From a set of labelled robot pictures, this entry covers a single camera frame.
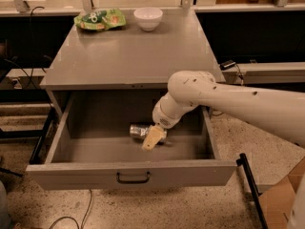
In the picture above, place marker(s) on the black power adapter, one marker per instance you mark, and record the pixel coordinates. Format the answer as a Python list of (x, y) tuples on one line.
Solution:
[(226, 65)]

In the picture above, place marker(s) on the black drawer handle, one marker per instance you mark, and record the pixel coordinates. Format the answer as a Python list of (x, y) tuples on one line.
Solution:
[(133, 179)]

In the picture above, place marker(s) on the white bowl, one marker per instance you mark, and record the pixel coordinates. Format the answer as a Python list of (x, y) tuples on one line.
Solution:
[(148, 18)]

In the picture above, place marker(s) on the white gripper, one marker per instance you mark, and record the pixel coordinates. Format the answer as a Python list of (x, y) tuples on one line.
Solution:
[(161, 118)]

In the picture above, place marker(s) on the black metal frame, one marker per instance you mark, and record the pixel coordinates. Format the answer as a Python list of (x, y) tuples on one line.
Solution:
[(35, 153), (243, 161)]

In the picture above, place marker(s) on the black metal frame right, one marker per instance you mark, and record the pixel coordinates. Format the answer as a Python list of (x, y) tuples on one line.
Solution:
[(243, 161)]

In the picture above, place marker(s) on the black metal frame left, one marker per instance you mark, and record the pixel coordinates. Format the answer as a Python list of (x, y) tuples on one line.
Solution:
[(35, 153)]

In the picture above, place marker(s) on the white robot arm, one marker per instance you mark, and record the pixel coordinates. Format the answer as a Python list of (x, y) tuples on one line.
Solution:
[(281, 113)]

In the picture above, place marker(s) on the cardboard box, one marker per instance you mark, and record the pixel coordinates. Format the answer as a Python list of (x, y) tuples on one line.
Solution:
[(283, 205)]

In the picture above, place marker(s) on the grey metal cabinet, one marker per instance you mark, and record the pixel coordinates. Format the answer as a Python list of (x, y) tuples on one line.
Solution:
[(130, 57)]

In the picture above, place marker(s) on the grey open top drawer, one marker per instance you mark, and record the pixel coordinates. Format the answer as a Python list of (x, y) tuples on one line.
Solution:
[(92, 143)]

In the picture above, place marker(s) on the silver redbull can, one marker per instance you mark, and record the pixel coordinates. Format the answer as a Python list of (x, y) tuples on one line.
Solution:
[(139, 131)]

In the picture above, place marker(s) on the green snack bag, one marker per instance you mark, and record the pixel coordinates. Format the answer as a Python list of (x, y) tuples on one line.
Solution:
[(100, 20)]

